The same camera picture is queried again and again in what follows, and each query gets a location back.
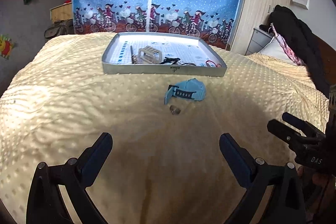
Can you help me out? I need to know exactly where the black thin stick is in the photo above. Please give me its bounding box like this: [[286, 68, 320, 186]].
[[130, 46, 137, 64]]

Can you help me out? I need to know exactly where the cream dotted bed blanket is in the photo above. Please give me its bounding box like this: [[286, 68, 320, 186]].
[[1, 33, 329, 223]]

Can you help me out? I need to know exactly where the white pillow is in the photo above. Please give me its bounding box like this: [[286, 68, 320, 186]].
[[259, 37, 297, 65]]

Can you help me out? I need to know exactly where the black clothes pile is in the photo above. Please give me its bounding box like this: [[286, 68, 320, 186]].
[[259, 5, 330, 97]]

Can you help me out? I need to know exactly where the grey bedside drawer cabinet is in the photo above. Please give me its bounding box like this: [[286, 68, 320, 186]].
[[245, 28, 273, 56]]

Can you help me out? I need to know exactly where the beige wooden wardrobe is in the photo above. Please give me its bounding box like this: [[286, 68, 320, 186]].
[[226, 0, 290, 55]]

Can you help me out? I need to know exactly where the grey cardboard tray box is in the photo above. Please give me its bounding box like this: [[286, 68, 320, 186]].
[[101, 32, 227, 77]]

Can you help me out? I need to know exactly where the black suitcase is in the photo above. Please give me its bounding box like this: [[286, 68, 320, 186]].
[[44, 19, 75, 40]]

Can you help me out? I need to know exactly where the wooden box on stand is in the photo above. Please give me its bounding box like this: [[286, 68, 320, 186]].
[[50, 2, 73, 23]]

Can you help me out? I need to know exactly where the yellow bear wall sticker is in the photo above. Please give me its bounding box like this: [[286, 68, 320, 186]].
[[0, 34, 17, 60]]

